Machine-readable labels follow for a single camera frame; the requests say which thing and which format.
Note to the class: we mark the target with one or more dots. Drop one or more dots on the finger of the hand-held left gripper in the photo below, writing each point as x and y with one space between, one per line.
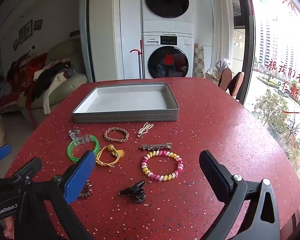
27 170
0 153

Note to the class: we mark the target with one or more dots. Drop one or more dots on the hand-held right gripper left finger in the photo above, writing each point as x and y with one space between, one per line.
81 177

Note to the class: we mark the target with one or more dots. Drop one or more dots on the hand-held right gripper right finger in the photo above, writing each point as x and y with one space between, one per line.
216 177

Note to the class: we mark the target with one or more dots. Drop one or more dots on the black claw hair clip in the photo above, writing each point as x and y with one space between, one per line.
137 193

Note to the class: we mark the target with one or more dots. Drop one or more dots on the silver barrette hair clip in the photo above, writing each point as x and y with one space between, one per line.
155 146

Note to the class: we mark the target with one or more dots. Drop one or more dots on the small silver clasp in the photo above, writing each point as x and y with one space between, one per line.
143 130

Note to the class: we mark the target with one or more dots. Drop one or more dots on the grey shallow tray box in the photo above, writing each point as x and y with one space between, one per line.
130 100

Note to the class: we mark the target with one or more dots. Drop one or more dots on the person's left hand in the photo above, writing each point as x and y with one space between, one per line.
8 228

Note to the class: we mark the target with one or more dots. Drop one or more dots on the silver heart brooch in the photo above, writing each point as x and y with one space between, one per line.
73 133

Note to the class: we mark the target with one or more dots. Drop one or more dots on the red blanket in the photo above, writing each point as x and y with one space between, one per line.
20 77

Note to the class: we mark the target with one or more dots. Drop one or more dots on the pile of clothes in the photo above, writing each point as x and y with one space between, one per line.
52 77

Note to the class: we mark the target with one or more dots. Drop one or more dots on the brown round-backed chair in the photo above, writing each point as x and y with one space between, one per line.
236 86
225 78

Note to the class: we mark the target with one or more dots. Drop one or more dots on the beige sofa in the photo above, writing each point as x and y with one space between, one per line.
72 82

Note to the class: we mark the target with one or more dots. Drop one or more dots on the beige tote bag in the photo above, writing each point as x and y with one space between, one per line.
218 67

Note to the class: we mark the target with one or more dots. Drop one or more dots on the white washing machine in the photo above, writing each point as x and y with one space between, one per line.
168 60

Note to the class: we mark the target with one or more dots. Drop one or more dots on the white tumble dryer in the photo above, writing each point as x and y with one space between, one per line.
168 1

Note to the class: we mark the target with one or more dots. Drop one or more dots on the tall picture frame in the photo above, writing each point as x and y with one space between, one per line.
22 35
28 30

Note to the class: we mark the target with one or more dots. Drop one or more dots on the small square picture frame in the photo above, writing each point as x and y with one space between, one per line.
38 25

